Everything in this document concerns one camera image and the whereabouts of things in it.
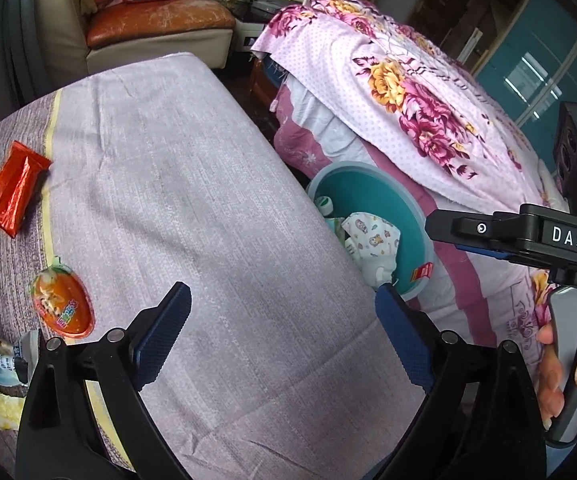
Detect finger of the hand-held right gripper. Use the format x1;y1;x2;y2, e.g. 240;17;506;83
424;207;521;263

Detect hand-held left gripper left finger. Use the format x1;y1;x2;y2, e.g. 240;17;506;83
14;282;192;480

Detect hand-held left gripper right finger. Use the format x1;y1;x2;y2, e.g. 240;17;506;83
368;282;549;480

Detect teal plastic bin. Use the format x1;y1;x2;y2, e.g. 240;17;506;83
305;161;436;301

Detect clear plastic bottle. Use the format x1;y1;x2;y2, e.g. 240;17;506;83
315;195;349;235

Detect person's right hand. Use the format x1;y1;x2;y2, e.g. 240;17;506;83
535;322;577;428

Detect pink and white quilt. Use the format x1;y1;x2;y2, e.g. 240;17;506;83
273;80;569;391

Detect white printed bag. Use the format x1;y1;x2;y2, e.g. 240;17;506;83
341;212;401;286

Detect orange round snack packet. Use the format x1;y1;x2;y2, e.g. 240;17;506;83
28;256;95;338

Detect wooden cabinet teal glass doors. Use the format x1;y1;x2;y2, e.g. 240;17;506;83
418;0;577;131

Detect red orange snack wrapper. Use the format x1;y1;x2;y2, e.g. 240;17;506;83
0;141;53;238

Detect floral pink bed sheet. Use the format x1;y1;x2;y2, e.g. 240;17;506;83
251;0;569;211

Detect orange seat cushion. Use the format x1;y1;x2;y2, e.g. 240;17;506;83
86;0;236;51

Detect grey pipe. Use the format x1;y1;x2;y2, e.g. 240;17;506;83
6;0;39;106

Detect cream leather armchair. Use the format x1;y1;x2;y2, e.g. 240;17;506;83
33;0;236;73

